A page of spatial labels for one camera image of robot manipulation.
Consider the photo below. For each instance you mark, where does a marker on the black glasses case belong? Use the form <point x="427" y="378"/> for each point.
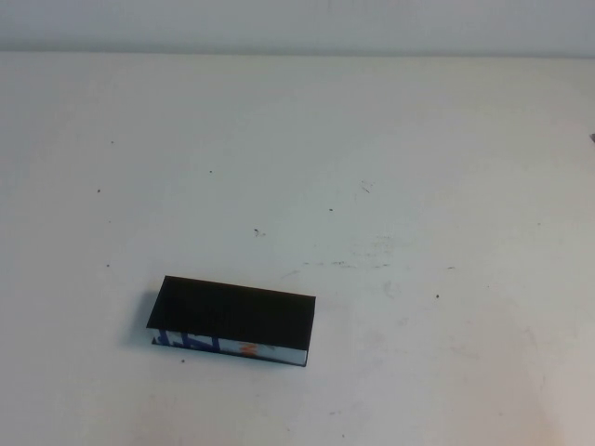
<point x="232" y="311"/>

